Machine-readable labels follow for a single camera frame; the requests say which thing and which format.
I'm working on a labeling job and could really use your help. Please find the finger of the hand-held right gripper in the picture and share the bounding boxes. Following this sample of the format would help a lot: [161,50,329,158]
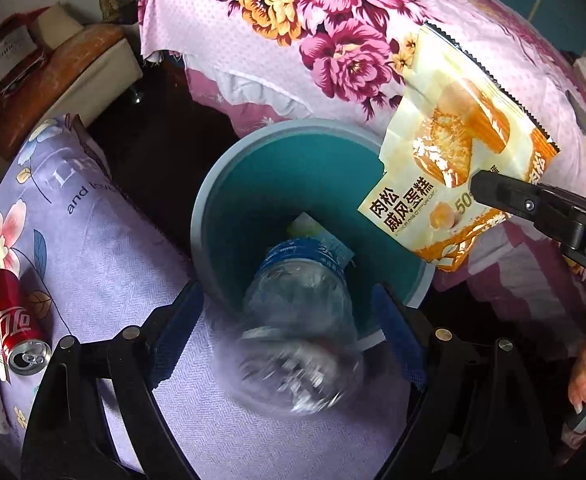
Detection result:
[470,169,586,248]

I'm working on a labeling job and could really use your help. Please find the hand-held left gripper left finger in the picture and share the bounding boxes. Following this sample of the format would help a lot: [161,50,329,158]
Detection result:
[20,280,206,480]

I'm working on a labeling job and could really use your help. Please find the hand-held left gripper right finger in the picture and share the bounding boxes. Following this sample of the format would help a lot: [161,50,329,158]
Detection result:
[370,282,569,480]

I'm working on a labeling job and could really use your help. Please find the clear plastic bottle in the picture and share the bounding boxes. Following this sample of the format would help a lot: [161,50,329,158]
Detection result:
[235,239,367,418]

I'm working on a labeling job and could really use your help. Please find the yellow white snack wrapper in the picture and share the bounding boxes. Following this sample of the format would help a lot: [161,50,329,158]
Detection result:
[357,22,559,273]

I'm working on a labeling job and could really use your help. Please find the teal grey waste bin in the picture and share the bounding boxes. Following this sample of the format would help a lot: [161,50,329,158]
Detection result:
[190,119,436,352]

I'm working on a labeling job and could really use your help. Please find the red soda can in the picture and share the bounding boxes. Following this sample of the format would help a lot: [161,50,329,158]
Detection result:
[0,269,52,376]

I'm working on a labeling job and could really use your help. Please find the purple floral cloth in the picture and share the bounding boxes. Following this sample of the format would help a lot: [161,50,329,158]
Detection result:
[0,115,405,480]

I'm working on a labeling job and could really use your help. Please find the pale blue white wrapper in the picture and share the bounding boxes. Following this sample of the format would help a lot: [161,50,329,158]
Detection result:
[287,212,355,267]

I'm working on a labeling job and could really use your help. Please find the white sofa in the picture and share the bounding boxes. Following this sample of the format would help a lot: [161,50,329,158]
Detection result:
[0,35,144,161]

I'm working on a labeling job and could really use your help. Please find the pink floral bedsheet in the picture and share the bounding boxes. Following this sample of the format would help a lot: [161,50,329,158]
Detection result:
[138,0,586,361]

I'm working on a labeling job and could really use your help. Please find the orange seat cushion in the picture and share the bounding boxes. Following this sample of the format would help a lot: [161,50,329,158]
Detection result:
[0,25,126,159]

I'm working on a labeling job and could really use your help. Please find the red gift bag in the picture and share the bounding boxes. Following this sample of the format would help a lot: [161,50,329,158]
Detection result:
[0,12,50,99]

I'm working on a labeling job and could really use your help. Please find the beige pillow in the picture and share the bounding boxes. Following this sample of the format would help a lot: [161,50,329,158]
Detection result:
[27,2,84,52]

